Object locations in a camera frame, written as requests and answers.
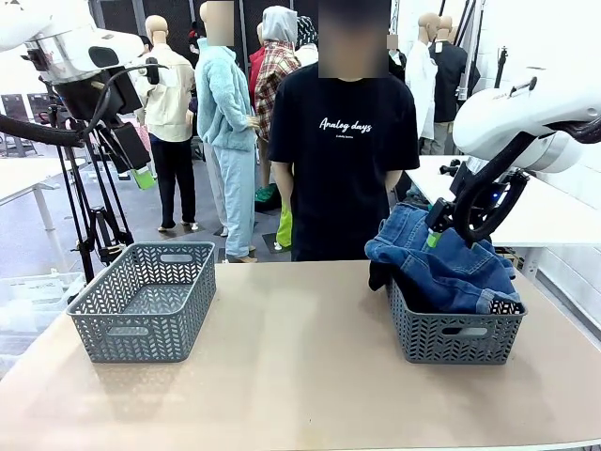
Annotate black right arm cable sleeve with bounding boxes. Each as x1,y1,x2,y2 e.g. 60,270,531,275
452,117,601,249

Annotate black light stand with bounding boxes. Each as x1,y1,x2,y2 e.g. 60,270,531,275
494,46,511,91

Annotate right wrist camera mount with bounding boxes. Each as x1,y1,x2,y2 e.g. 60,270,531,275
438,158,471,179

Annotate mannequin in black jacket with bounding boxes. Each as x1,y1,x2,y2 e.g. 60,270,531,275
429,16,471,157

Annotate mannequin in beige shirt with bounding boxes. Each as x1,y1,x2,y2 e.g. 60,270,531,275
132,14,198,234

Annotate blue denim jeans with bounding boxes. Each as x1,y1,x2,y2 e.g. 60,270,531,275
364,201,523,316

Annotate person's left forearm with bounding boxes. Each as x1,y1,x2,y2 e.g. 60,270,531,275
384,167,405,194

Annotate white desk with legs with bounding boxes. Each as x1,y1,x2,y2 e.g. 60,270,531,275
0,157,88,270

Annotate grey plastic woven basket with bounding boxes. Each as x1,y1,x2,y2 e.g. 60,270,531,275
385,274,529,365
66,241,218,365

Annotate black left arm cable sleeve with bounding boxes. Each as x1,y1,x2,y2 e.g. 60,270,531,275
0,63,169,150

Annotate person's right forearm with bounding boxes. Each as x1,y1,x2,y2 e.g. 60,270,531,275
272,161,295,213

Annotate mannequin in white shirt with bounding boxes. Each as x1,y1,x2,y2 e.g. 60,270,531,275
403,12,440,143

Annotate clear plastic storage bin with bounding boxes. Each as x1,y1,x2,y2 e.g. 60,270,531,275
0,271,86,364

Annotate black camera tripod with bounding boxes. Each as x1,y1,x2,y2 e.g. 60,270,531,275
37,74,135,284

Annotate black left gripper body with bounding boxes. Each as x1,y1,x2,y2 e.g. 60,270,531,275
56,67,143,123

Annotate mannequin in plaid hooded shirt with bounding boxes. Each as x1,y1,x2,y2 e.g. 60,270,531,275
253,5,304,190

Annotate person in black T-shirt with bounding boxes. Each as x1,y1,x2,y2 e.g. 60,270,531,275
268,0,421,263

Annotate mannequin in light blue fleece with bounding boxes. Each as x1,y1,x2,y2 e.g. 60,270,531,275
193,2,260,264

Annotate black arm cable sleeve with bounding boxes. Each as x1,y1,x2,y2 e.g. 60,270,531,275
0,63,169,150
452,117,601,249

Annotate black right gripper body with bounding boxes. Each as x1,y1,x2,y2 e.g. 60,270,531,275
450,162,514,223

